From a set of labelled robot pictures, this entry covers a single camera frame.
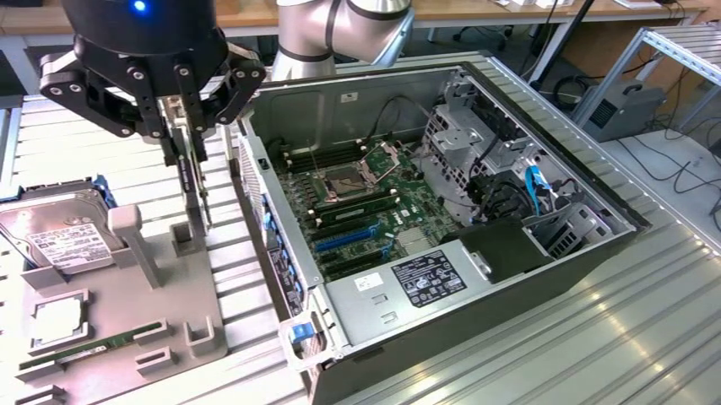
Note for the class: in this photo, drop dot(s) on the silver power supply unit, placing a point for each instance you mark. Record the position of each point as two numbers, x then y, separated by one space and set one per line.
367 312

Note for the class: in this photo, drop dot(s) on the silver hard disk drive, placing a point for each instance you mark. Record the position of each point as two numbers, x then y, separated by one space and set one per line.
51 236

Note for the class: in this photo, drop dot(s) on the grey control box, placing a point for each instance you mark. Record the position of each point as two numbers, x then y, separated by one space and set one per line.
620 109

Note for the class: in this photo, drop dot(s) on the metal drive cage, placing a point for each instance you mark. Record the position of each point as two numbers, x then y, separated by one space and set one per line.
451 143

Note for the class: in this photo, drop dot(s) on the RAM stick with white label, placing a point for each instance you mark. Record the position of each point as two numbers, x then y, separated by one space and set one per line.
356 213

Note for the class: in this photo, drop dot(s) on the black low-profile graphics card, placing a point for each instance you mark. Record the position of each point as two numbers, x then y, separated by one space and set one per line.
189 181

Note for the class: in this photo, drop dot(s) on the silver chipset heatsink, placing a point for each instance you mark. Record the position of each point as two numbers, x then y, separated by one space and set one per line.
416 244

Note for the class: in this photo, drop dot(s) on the thin metal locking lever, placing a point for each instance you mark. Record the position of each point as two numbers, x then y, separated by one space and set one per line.
316 158

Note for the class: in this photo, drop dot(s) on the metal socket cover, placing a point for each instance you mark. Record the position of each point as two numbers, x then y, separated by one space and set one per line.
384 160

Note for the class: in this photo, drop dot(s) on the blue case latch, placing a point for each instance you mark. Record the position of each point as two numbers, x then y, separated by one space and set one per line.
300 331

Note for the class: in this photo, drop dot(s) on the silver CPU chip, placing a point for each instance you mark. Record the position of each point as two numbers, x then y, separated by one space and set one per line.
59 320

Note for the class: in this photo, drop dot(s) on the blue expansion slot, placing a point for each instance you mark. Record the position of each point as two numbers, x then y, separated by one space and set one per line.
344 239

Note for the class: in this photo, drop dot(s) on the black plastic shroud box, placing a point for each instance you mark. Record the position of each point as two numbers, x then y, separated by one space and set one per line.
504 253

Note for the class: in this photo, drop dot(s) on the black slanted stand pole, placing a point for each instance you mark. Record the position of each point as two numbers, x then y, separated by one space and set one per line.
564 38

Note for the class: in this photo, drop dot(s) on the aluminium profile frame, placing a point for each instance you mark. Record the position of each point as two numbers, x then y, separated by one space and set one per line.
676 46

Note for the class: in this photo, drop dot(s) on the CPU socket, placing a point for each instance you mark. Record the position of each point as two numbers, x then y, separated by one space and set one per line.
344 185

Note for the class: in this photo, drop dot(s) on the grey plastic parts rack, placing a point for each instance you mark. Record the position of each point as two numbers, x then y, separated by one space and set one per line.
113 304

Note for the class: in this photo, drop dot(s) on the open black PC case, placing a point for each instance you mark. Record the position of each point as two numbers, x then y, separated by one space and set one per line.
507 320

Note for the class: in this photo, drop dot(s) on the green motherboard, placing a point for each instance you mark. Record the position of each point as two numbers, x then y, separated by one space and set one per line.
417 198

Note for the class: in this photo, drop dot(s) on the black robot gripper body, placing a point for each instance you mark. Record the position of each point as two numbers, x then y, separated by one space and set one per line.
146 34

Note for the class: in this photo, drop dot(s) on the wooden desk with white frame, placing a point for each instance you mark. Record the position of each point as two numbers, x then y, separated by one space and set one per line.
23 21

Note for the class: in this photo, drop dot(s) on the blue disk caddy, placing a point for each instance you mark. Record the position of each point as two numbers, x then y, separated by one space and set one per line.
105 192

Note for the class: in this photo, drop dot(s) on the long wooden desk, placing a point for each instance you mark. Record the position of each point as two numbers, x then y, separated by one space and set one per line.
620 12

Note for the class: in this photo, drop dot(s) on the metal disk bay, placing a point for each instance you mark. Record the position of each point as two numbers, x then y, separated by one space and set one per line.
564 240

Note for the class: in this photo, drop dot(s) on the green RAM stick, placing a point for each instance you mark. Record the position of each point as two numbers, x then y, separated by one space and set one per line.
102 345

